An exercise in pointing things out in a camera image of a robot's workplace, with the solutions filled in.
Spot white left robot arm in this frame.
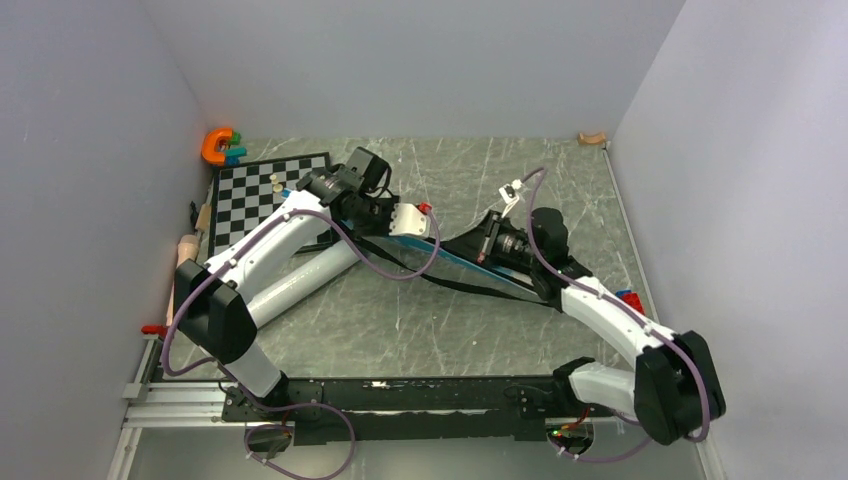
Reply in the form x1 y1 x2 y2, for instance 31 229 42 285
166 147 405 420

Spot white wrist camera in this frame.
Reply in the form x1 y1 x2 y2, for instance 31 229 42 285
388 203 430 239
498 179 524 217

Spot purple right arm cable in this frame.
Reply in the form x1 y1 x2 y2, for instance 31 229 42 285
510 166 713 465

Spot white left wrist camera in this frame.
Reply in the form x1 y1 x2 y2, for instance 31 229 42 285
388 203 430 239

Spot red blue toy blocks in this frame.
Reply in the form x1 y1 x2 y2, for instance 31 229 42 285
615 289 646 316

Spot orange horseshoe magnet toy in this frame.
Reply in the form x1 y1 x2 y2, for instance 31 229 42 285
201 127 236 167

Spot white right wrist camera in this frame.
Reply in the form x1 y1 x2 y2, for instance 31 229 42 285
498 179 524 217

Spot tan curved wooden piece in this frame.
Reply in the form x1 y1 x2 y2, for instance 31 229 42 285
577 132 607 146

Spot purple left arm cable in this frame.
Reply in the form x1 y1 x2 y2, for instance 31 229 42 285
160 206 443 480

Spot blue racket cover bag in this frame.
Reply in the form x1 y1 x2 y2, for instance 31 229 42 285
352 237 544 305

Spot white shuttlecock tube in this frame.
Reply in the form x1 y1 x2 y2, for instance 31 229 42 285
248 241 360 329

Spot teal toy block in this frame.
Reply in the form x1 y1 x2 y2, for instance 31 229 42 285
223 131 247 166

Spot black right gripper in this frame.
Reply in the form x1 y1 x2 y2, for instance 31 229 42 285
447 210 544 269

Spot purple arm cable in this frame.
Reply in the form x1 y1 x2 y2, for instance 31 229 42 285
510 166 713 465
160 206 443 480

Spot red grey clamp tool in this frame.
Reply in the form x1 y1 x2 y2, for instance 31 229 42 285
140 325 168 338

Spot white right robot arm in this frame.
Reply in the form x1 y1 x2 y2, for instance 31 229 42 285
441 207 727 445

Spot aluminium frame rail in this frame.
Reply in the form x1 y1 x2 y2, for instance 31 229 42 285
106 334 256 479

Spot wooden handle tool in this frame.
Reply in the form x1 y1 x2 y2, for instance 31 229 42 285
191 203 212 235

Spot black white chessboard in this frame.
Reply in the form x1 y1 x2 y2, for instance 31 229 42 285
207 152 331 258

